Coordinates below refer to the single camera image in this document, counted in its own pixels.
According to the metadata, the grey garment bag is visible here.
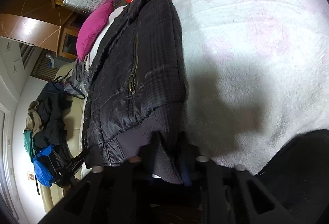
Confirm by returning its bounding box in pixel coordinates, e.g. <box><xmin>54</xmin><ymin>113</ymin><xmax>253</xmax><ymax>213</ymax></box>
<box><xmin>64</xmin><ymin>59</ymin><xmax>90</xmax><ymax>99</ymax></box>

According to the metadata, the wooden cabinet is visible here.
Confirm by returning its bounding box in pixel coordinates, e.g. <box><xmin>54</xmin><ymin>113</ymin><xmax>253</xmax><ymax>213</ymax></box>
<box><xmin>56</xmin><ymin>13</ymin><xmax>86</xmax><ymax>60</ymax></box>

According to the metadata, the magenta pillow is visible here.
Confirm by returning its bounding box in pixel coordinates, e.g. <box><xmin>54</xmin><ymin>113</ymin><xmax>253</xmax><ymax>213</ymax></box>
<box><xmin>76</xmin><ymin>1</ymin><xmax>113</xmax><ymax>62</ymax></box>

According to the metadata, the white bed blanket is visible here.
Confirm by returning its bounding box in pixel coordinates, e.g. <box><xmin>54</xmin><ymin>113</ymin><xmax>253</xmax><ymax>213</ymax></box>
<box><xmin>172</xmin><ymin>0</ymin><xmax>328</xmax><ymax>174</ymax></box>

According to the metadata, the brown wooden column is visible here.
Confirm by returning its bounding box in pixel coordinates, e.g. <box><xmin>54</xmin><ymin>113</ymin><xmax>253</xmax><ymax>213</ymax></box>
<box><xmin>1</xmin><ymin>0</ymin><xmax>73</xmax><ymax>52</ymax></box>

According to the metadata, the pile of dark clothes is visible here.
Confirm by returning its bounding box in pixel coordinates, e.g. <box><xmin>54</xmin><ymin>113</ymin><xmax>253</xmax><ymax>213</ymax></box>
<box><xmin>23</xmin><ymin>78</ymin><xmax>74</xmax><ymax>187</ymax></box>

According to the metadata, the black quilted jacket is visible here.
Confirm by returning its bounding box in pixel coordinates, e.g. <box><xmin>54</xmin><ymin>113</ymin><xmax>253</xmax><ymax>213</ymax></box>
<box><xmin>81</xmin><ymin>0</ymin><xmax>186</xmax><ymax>184</ymax></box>

